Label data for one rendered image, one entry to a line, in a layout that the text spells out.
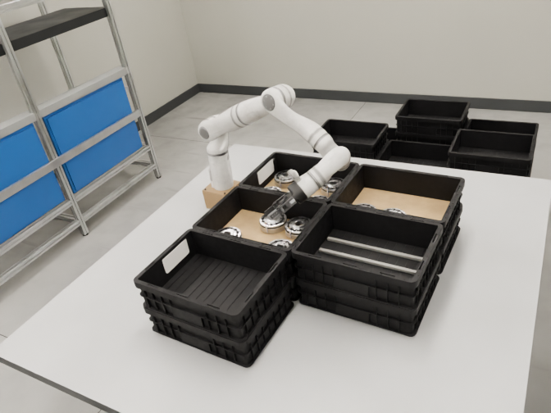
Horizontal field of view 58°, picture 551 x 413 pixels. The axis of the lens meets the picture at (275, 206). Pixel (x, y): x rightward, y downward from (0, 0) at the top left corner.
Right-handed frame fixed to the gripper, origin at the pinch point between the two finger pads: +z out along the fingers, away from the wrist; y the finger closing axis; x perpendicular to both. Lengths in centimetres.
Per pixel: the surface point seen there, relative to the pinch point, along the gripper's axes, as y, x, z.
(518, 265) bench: -12, -65, -56
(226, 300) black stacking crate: -14.2, -10.2, 26.8
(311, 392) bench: -37, -40, 21
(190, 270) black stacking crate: 3.5, 1.3, 32.6
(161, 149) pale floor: 306, 53, 39
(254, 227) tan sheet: 18.2, -3.7, 6.8
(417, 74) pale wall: 276, -35, -187
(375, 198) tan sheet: 18.7, -24.6, -36.7
